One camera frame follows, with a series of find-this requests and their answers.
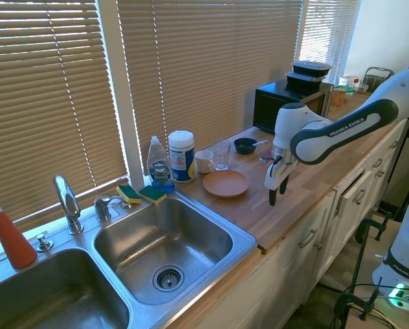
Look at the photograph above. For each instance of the metal spoon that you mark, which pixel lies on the metal spoon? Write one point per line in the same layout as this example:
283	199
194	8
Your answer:
260	143

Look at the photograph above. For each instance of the sink drain strainer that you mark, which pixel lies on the sink drain strainer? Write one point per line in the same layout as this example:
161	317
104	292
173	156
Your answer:
168	278

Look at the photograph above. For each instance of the orange plate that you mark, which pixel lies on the orange plate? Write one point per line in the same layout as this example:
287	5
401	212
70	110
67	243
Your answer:
224	183

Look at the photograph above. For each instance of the chrome sink soap dispenser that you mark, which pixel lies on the chrome sink soap dispenser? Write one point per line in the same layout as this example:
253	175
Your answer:
102	207

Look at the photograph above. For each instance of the chrome faucet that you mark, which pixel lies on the chrome faucet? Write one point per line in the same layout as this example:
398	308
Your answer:
68	205

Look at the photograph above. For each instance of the black food container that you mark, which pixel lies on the black food container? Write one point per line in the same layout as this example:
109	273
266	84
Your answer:
303	82
312	68

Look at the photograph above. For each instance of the stainless steel double sink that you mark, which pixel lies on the stainless steel double sink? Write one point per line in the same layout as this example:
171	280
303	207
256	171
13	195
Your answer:
190	236

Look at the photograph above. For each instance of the orange spray bottle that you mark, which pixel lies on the orange spray bottle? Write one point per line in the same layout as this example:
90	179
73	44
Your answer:
14	240

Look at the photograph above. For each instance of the black microwave oven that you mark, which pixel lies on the black microwave oven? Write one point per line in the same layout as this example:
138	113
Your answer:
269	106

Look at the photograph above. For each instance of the orange lidded container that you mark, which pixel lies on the orange lidded container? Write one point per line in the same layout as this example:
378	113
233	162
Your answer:
339	97

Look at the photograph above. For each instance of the white mug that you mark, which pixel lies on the white mug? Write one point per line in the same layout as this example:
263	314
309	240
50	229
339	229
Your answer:
203	162

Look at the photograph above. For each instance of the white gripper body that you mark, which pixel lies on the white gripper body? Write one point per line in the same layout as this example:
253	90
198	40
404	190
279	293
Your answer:
275	176

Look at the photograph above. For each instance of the yellow green sponge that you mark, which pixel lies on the yellow green sponge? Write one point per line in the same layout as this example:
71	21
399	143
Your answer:
152	194
129	193

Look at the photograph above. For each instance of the chrome sink knob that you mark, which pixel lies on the chrome sink knob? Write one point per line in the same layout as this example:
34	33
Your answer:
44	243

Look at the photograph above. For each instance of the Dawn dish soap bottle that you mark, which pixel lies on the Dawn dish soap bottle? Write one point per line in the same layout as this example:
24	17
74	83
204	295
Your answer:
159	168

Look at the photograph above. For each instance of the clear drinking glass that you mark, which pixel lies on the clear drinking glass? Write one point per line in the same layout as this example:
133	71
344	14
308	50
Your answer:
222	154

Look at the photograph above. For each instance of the small maroon object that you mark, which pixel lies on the small maroon object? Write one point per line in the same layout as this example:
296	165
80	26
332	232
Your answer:
266	159

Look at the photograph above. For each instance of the white kitchen cabinet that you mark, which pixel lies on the white kitchen cabinet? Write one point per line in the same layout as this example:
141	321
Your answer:
286	267

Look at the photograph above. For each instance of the tan window blind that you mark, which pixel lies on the tan window blind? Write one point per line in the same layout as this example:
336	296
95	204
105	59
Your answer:
46	103
327	34
207	68

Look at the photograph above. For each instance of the dark blue bowl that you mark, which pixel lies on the dark blue bowl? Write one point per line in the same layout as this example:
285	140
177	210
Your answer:
244	147

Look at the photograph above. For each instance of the black clamp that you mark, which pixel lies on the black clamp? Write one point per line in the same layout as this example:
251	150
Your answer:
361	228
344	301

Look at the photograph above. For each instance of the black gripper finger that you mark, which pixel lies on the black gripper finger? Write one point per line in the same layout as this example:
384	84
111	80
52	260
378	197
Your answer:
284	185
273	197

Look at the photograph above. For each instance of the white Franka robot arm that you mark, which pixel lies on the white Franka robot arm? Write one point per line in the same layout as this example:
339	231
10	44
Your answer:
344	133

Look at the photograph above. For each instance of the disinfecting wipes canister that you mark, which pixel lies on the disinfecting wipes canister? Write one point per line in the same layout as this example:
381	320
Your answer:
182	157

